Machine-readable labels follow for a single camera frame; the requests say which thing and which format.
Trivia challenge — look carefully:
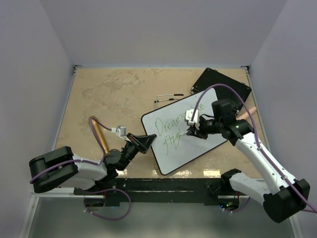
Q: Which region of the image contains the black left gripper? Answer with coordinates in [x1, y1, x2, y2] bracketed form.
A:
[119, 133, 156, 171]

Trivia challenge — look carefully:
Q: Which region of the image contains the white whiteboard black frame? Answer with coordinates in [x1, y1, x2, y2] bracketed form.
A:
[141, 92, 226, 175]

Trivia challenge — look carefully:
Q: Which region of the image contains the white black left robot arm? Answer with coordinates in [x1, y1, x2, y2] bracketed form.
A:
[29, 133, 157, 194]

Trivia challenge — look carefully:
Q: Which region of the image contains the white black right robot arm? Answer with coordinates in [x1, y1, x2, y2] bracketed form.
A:
[185, 100, 310, 223]

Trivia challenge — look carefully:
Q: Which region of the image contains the gold toy microphone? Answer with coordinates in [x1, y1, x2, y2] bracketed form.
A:
[89, 116, 109, 155]

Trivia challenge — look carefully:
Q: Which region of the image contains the pink beige cylinder toy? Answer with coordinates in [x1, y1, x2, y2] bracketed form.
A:
[236, 107, 257, 120]

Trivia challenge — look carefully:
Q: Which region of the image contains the black ribbed board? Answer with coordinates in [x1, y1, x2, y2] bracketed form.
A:
[191, 67, 253, 111]

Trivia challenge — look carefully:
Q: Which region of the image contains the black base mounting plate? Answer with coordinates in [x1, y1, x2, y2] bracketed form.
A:
[74, 178, 248, 210]

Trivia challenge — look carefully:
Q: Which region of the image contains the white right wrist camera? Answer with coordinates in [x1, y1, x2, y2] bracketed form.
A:
[184, 109, 200, 129]

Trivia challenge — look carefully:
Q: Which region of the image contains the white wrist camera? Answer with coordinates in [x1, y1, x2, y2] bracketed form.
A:
[111, 125, 127, 139]
[184, 109, 200, 129]

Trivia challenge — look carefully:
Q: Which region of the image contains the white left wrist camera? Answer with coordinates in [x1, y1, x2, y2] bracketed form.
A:
[111, 125, 127, 139]

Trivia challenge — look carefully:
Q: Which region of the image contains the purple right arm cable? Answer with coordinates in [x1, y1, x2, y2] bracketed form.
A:
[192, 83, 317, 214]

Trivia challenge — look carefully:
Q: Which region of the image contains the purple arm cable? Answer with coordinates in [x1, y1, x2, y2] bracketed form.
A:
[29, 118, 133, 221]
[192, 83, 317, 214]

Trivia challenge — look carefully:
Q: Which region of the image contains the black wire whiteboard stand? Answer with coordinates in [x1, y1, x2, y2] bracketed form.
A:
[154, 93, 185, 109]

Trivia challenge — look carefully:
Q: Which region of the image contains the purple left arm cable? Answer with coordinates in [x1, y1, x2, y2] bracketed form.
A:
[29, 118, 133, 221]

